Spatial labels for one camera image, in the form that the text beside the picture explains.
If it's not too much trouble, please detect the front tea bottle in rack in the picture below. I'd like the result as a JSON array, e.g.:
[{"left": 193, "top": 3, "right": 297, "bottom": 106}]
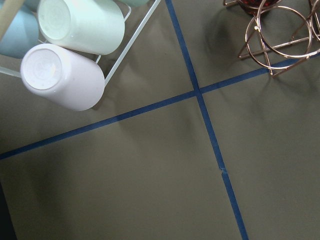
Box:
[{"left": 236, "top": 0, "right": 278, "bottom": 15}]

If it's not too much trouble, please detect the copper wire bottle rack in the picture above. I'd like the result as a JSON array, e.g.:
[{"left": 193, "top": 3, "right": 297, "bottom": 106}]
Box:
[{"left": 222, "top": 0, "right": 320, "bottom": 77}]

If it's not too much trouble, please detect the white cup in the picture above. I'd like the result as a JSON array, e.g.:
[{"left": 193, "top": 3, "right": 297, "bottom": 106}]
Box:
[{"left": 37, "top": 0, "right": 125, "bottom": 55}]

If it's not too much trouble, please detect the wire cup rack wooden handle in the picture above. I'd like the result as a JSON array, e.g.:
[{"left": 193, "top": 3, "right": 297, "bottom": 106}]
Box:
[{"left": 0, "top": 0, "right": 161, "bottom": 87}]

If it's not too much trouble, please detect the pink cup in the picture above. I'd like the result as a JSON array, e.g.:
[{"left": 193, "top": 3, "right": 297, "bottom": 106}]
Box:
[{"left": 20, "top": 43, "right": 105, "bottom": 111}]

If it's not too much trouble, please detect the mint green cup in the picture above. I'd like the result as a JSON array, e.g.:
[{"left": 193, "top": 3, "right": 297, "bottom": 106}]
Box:
[{"left": 119, "top": 0, "right": 149, "bottom": 7}]

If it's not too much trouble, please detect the light blue cup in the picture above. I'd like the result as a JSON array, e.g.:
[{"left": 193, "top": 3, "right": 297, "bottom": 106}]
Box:
[{"left": 0, "top": 5, "right": 39, "bottom": 59}]

